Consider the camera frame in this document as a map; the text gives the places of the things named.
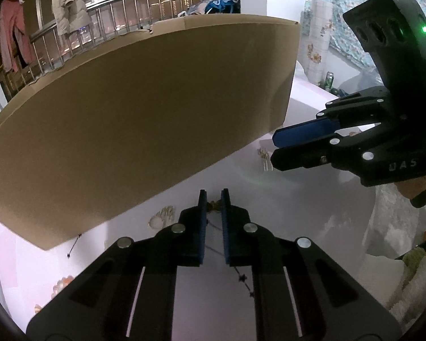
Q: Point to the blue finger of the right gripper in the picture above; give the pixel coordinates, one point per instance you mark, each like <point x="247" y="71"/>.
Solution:
<point x="304" y="132"/>

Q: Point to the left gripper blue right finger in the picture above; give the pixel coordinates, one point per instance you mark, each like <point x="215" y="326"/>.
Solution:
<point x="234" y="219"/>

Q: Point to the white fluffy blanket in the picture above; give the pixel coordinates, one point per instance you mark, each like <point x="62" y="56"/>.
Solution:
<point x="399" y="285"/>

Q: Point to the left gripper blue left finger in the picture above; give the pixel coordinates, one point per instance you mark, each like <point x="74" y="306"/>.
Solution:
<point x="192" y="239"/>

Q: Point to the metal balcony railing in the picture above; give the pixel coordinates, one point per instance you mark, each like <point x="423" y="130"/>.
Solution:
<point x="109" y="18"/>

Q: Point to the brown cardboard box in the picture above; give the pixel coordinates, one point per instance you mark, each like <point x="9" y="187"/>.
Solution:
<point x="138" y="114"/>

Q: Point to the person's right hand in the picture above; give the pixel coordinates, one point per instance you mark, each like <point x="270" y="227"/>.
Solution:
<point x="414" y="190"/>

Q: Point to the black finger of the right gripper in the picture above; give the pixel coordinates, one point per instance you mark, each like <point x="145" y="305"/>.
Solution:
<point x="300" y="155"/>

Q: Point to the beige hanging jacket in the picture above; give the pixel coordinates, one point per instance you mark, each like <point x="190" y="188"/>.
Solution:
<point x="70" y="16"/>

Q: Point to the gold ring keychain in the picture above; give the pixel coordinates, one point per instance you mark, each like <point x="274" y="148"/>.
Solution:
<point x="163" y="218"/>

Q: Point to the pink hanging garment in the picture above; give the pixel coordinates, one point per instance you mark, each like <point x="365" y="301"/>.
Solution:
<point x="13" y="34"/>

